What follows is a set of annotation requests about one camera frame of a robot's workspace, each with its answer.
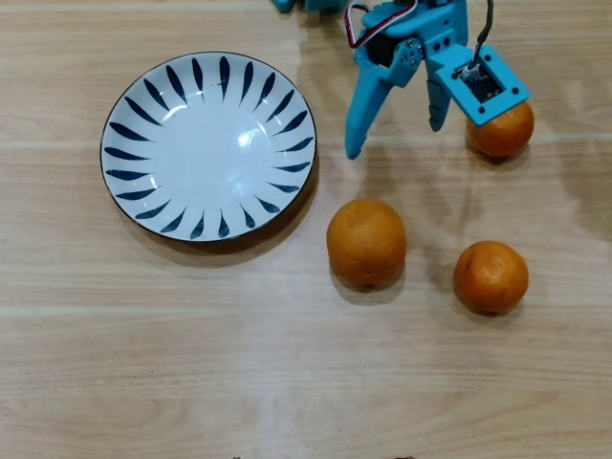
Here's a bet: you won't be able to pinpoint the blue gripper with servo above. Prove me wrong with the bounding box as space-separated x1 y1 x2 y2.
344 0 472 161

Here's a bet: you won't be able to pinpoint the smooth medium orange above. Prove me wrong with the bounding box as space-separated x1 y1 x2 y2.
467 99 536 159

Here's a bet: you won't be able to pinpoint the large round orange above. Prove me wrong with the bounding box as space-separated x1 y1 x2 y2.
325 198 408 291

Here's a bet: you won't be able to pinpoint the small scarred orange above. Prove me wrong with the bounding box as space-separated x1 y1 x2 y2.
452 239 530 316

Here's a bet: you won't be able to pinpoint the white plate with blue leaves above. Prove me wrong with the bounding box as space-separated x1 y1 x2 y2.
99 51 318 244

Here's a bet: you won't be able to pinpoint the blue wrist camera box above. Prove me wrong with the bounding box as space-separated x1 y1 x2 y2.
431 44 534 128

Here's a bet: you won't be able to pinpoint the white red servo wires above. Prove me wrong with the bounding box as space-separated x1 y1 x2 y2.
343 2 422 50

